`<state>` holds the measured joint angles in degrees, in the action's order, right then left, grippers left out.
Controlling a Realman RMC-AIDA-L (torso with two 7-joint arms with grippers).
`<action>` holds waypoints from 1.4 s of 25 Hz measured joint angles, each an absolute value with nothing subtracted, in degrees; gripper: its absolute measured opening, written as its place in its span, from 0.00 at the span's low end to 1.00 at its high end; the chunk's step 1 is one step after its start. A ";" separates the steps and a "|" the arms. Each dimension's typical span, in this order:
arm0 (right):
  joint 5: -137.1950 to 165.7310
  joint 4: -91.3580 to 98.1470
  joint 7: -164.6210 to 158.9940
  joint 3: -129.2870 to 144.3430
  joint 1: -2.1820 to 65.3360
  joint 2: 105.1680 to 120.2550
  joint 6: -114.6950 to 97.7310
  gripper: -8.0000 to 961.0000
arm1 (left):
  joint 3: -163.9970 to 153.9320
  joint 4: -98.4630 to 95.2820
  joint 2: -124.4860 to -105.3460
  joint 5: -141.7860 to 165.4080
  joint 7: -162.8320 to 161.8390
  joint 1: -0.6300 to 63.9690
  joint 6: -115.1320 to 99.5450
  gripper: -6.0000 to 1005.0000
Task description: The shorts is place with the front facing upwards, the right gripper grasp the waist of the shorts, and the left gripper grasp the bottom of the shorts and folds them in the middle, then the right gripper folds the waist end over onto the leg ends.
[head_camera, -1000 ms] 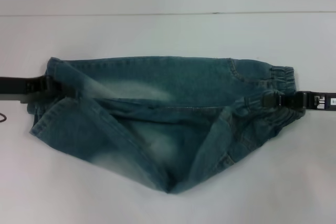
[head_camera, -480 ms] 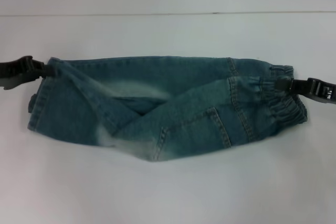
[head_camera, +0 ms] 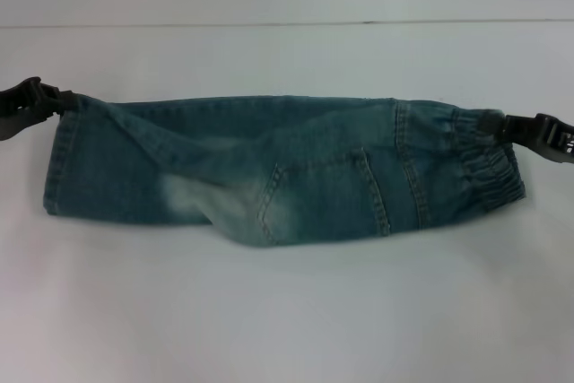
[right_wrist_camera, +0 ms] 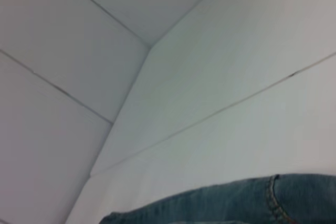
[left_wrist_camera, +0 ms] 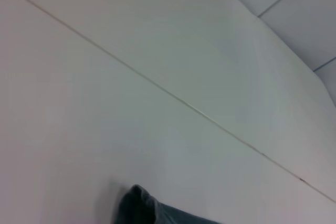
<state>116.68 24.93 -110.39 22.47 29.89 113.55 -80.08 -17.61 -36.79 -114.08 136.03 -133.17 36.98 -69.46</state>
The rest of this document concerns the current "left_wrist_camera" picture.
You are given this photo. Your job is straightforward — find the blue denim shorts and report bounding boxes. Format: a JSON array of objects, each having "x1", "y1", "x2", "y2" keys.
[{"x1": 117, "y1": 184, "x2": 224, "y2": 224}]

